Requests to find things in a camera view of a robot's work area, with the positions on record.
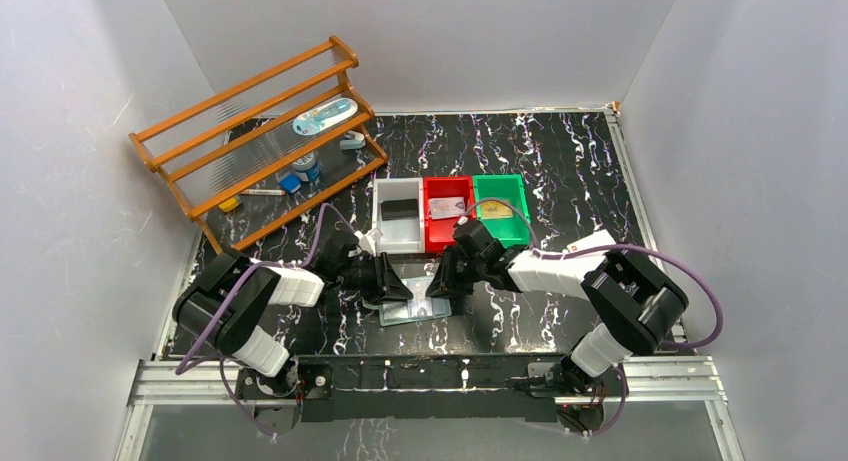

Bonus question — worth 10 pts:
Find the white VIP card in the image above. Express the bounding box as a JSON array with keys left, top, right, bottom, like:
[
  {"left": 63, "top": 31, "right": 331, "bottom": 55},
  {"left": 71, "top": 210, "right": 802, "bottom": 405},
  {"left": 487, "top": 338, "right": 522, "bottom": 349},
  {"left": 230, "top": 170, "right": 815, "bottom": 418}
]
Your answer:
[{"left": 407, "top": 293, "right": 434, "bottom": 319}]

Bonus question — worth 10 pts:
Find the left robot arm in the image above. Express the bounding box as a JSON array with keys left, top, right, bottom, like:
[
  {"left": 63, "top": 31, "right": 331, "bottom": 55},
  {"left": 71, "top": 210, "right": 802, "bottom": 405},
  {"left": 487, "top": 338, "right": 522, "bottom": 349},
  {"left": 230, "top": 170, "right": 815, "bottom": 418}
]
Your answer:
[{"left": 172, "top": 231, "right": 413, "bottom": 380}]

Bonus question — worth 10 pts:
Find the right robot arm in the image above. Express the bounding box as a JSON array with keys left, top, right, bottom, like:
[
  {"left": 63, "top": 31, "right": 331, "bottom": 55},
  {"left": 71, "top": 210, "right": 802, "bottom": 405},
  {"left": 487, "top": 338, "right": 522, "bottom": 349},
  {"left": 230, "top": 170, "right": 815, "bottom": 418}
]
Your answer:
[{"left": 427, "top": 220, "right": 689, "bottom": 387}]

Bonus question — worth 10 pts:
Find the gold card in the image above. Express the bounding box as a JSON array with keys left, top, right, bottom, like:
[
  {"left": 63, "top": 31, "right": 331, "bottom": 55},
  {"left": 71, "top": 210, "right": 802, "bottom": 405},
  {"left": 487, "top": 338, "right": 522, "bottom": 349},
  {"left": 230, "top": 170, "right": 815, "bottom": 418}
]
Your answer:
[{"left": 478, "top": 200, "right": 514, "bottom": 220}]

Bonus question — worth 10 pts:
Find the silver VIP card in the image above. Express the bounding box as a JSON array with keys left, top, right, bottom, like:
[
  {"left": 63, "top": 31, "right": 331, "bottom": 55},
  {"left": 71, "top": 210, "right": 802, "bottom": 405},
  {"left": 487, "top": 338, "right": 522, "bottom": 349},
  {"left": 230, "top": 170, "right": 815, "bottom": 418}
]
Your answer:
[{"left": 428, "top": 196, "right": 466, "bottom": 220}]

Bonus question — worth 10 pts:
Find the black card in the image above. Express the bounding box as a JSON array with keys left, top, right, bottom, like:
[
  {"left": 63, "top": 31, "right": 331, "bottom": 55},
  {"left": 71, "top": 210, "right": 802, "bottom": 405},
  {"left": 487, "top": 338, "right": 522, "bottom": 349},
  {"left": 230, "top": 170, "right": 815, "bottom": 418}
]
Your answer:
[{"left": 379, "top": 198, "right": 419, "bottom": 221}]

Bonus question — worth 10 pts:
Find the green plastic bin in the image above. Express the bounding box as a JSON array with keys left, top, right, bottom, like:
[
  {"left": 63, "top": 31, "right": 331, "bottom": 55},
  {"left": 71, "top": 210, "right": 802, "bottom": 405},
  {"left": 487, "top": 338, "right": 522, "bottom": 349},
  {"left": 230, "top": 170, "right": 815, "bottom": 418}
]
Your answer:
[{"left": 472, "top": 174, "right": 530, "bottom": 247}]

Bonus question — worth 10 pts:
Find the red plastic bin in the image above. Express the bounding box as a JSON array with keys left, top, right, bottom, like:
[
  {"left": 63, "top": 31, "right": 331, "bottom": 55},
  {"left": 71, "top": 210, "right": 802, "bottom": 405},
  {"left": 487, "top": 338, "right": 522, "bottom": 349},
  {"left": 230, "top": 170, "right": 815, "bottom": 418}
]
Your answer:
[{"left": 423, "top": 176, "right": 475, "bottom": 254}]

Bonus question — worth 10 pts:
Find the white plastic bin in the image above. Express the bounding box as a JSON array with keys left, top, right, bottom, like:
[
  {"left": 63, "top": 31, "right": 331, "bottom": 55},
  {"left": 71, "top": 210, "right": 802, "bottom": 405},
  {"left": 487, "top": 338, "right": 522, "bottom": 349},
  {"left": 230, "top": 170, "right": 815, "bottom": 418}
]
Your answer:
[{"left": 372, "top": 178, "right": 425, "bottom": 254}]

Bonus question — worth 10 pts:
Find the blue small block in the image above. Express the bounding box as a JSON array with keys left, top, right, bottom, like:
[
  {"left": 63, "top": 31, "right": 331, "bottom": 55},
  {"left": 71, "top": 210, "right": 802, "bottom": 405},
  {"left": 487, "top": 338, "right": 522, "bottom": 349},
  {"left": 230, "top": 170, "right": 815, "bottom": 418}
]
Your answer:
[{"left": 278, "top": 174, "right": 302, "bottom": 195}]

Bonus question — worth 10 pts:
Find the blue tape roll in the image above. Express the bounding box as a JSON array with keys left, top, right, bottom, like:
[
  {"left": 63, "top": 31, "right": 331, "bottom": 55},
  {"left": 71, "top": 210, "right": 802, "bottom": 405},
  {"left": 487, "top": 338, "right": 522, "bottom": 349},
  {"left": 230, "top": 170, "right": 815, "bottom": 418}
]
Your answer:
[{"left": 291, "top": 152, "right": 321, "bottom": 183}]

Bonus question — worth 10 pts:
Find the white small box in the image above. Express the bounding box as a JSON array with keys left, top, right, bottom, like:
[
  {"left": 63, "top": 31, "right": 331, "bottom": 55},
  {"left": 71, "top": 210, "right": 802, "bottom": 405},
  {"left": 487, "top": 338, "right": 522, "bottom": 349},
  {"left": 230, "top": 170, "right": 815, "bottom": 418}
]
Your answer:
[{"left": 567, "top": 229, "right": 617, "bottom": 252}]

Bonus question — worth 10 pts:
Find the light blue white stapler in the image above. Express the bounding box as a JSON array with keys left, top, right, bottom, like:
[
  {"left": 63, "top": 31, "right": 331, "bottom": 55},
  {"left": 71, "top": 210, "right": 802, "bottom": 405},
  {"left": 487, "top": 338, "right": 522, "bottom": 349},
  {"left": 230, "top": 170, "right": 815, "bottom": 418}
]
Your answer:
[{"left": 339, "top": 130, "right": 366, "bottom": 151}]

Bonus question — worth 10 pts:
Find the white marker pen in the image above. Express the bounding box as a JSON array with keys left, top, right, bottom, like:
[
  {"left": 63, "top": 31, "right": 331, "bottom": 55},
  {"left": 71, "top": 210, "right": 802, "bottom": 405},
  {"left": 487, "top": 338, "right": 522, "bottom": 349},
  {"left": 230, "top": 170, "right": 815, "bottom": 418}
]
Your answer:
[{"left": 239, "top": 188, "right": 287, "bottom": 196}]

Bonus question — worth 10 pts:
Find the yellow small block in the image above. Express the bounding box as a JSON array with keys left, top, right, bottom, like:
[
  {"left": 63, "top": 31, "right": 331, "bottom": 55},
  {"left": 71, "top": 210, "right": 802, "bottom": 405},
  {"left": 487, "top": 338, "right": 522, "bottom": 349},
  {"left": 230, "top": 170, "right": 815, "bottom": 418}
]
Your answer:
[{"left": 218, "top": 197, "right": 241, "bottom": 213}]

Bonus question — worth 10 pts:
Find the orange wooden shelf rack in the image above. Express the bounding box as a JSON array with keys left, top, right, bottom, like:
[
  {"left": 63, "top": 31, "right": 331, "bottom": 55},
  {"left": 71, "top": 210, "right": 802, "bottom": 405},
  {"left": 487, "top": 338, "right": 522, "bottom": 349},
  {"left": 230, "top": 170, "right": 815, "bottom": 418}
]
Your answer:
[{"left": 128, "top": 36, "right": 388, "bottom": 252}]

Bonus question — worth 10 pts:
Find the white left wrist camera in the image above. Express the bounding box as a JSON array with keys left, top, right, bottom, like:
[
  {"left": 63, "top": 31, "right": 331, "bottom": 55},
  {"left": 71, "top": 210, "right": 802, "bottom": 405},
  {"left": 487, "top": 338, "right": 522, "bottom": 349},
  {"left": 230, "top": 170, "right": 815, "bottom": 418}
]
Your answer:
[{"left": 355, "top": 228, "right": 383, "bottom": 256}]

